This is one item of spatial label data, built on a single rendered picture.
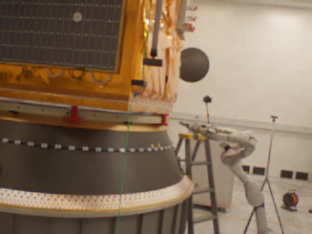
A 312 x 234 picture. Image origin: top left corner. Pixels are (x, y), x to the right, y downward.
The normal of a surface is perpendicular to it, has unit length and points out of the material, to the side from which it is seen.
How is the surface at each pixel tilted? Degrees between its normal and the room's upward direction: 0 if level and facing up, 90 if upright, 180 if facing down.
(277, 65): 90
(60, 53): 90
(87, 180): 62
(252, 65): 90
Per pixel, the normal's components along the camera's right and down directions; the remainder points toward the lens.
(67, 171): 0.30, -0.41
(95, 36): -0.17, 0.00
